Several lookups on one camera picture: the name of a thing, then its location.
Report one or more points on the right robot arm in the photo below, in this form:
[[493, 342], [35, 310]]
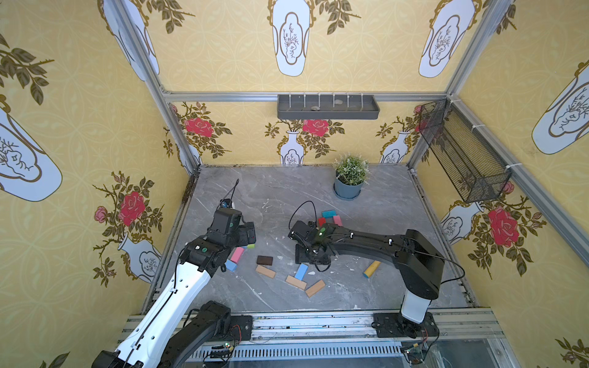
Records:
[[419, 263]]

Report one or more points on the wooden block middle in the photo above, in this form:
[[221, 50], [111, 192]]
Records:
[[293, 281]]

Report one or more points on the light blue block left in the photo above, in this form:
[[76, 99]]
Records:
[[230, 265]]

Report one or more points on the circuit board with wires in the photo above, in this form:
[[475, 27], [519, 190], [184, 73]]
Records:
[[219, 354]]

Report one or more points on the aluminium rail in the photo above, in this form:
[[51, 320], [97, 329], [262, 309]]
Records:
[[470, 337]]

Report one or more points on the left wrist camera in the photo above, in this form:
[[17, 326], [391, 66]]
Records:
[[226, 203]]

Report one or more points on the wooden block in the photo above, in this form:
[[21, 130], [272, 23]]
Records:
[[265, 271], [293, 281], [315, 288]]

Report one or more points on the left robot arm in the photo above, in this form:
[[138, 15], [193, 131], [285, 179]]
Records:
[[160, 340]]

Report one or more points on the grey wall shelf tray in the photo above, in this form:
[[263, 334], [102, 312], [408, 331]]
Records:
[[324, 106]]

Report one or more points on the dark brown block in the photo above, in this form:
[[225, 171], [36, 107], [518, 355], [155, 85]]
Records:
[[264, 260]]

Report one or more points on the potted green plant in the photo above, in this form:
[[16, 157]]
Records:
[[350, 175]]

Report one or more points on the pink block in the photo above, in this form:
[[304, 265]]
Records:
[[237, 254], [337, 220]]

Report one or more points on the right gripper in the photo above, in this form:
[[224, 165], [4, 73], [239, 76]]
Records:
[[310, 252]]

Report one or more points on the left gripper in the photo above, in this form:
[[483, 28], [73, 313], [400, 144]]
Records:
[[246, 234]]

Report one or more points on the wooden block left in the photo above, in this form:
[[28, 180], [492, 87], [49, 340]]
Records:
[[265, 271]]

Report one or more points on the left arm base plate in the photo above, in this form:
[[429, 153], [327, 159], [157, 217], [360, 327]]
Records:
[[240, 328]]

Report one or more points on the black wire mesh basket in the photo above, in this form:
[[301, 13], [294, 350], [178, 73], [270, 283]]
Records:
[[476, 170]]

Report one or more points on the wooden block right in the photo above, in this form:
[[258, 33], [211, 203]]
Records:
[[315, 288]]

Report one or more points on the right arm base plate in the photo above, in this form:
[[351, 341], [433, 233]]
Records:
[[395, 325]]

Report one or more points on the teal block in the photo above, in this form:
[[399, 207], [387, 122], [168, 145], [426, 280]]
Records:
[[328, 214]]

